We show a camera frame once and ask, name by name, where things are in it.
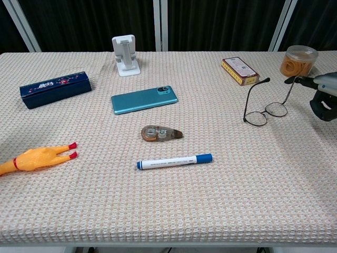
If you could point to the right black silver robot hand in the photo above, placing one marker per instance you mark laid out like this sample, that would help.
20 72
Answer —
326 87

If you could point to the wire frame eyeglasses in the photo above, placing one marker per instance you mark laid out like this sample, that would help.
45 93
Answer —
255 118

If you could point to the clear jar of rubber bands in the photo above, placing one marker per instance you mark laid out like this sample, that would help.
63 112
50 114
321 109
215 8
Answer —
297 63

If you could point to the black curtain panel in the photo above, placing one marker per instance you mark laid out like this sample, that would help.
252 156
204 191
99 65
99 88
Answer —
316 21
223 23
87 23
8 31

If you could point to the red yellow cardboard packet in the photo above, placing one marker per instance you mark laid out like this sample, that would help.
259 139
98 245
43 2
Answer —
239 67

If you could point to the blue white marker pen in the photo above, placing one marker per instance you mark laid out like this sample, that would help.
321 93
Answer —
171 162

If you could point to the brown correction tape dispenser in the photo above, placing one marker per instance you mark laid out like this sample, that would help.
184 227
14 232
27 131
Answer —
158 134

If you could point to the teal smartphone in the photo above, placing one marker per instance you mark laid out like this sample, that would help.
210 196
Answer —
142 101

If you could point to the beige woven tablecloth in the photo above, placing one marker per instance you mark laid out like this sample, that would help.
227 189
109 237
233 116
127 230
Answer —
184 205

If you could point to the white phone stand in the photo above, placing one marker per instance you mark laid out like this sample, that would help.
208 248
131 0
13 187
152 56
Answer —
129 67

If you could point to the dark blue pencil box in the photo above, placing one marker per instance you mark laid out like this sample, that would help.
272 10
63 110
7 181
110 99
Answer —
52 92

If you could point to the yellow rubber chicken toy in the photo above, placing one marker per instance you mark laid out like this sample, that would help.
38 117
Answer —
37 156

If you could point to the white partition frame post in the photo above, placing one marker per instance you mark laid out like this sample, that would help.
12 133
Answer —
161 26
284 26
22 26

